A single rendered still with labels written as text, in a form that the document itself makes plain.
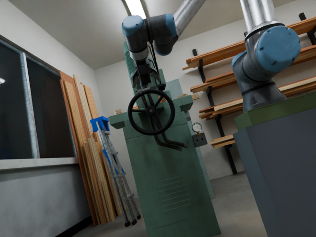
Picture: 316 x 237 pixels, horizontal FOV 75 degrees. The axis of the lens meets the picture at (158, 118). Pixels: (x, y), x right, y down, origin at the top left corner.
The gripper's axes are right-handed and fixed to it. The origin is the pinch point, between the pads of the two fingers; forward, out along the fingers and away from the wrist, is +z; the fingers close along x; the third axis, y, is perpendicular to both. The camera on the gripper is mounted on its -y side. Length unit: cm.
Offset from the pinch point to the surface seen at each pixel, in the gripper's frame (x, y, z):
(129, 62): 8, 52, 27
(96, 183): 89, 10, 159
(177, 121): -13.9, -5.2, 37.2
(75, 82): 105, 170, 142
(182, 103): -20.8, 5.4, 33.3
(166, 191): 5, -44, 51
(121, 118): 22.8, 6.0, 33.1
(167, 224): 10, -62, 58
